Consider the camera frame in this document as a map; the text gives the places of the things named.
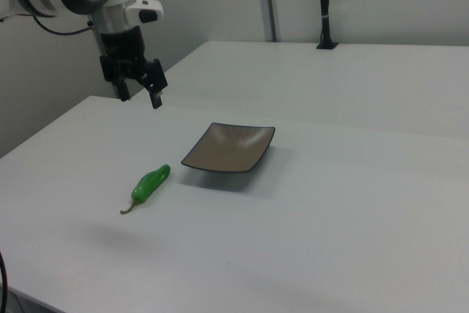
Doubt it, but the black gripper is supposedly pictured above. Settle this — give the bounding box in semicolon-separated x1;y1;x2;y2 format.
99;26;169;110

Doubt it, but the green chili pepper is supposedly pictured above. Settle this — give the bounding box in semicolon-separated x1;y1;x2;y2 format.
119;163;172;215

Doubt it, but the square brown ceramic plate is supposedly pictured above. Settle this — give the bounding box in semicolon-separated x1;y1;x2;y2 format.
180;122;276;174

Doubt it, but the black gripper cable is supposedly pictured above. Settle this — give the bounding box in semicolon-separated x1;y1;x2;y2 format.
34;15;93;34

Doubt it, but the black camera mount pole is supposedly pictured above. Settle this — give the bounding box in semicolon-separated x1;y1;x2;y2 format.
316;0;340;51

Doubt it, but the black cable at table edge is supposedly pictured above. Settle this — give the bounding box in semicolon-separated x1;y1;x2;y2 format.
0;249;10;313

